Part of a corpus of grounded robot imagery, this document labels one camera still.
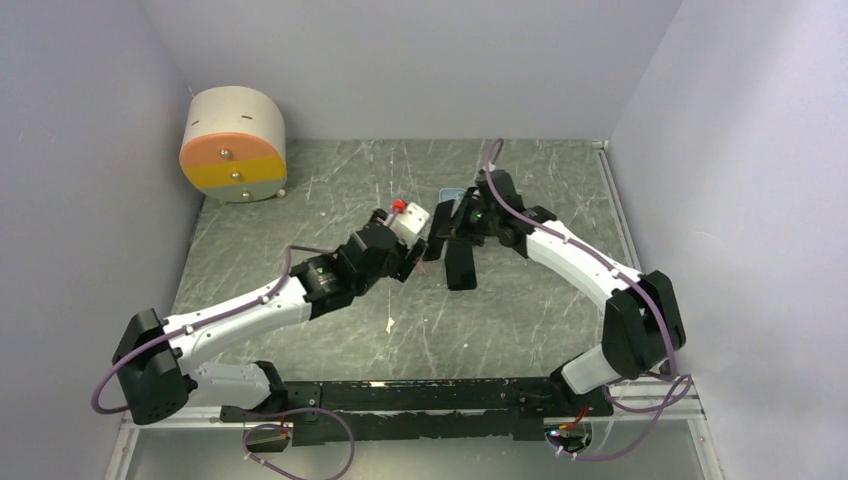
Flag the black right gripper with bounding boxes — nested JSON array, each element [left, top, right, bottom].
[[439, 191, 500, 247]]

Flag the black phone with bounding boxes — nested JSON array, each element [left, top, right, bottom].
[[408, 239, 428, 267]]

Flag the light blue phone case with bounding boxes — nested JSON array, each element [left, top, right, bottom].
[[438, 188, 466, 203]]

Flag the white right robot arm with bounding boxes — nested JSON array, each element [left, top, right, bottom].
[[424, 169, 686, 415]]

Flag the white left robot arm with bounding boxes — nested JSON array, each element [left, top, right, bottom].
[[107, 215, 427, 425]]

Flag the round drawer cabinet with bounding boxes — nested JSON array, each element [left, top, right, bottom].
[[179, 86, 288, 203]]

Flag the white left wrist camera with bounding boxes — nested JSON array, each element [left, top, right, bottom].
[[385, 199, 430, 248]]

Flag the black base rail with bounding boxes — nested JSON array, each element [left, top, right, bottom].
[[219, 377, 613, 446]]

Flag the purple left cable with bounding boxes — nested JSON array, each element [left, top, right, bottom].
[[241, 407, 356, 480]]

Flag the purple cable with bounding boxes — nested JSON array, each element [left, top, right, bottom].
[[546, 367, 694, 463], [241, 407, 356, 480]]

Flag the aluminium frame rail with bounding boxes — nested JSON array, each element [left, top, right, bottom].
[[592, 140, 704, 419]]

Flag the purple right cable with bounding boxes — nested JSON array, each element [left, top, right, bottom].
[[546, 367, 694, 463]]

